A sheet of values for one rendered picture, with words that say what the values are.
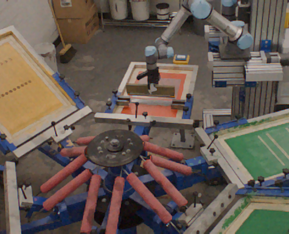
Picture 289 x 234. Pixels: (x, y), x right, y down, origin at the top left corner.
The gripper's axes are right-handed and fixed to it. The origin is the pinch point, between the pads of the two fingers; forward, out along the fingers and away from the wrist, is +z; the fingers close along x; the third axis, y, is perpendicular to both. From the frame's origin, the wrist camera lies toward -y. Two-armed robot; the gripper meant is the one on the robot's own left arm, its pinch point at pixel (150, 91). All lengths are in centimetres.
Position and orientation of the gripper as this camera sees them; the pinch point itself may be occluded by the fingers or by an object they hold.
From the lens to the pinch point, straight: 304.8
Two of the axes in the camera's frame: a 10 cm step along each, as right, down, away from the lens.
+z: 0.5, 8.3, 5.5
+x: 1.8, -5.5, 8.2
